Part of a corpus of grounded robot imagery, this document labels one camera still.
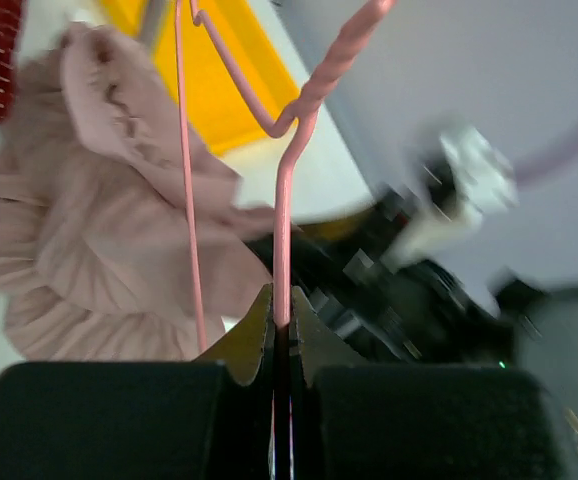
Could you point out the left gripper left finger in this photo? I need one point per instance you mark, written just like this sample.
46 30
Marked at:
205 419

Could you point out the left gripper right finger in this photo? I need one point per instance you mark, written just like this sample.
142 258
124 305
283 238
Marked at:
358 420

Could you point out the dusty pink ruffled skirt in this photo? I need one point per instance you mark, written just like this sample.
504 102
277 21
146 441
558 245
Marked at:
94 239

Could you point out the pink wire hanger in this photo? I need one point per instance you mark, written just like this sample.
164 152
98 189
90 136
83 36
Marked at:
303 111

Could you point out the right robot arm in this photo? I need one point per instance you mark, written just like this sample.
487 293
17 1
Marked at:
421 313

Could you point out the yellow plastic bin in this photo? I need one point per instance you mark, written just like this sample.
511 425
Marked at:
215 107

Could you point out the white metal clothes rack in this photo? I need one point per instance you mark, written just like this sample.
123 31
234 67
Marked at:
153 12

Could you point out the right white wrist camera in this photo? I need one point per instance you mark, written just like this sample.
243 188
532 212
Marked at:
469 181

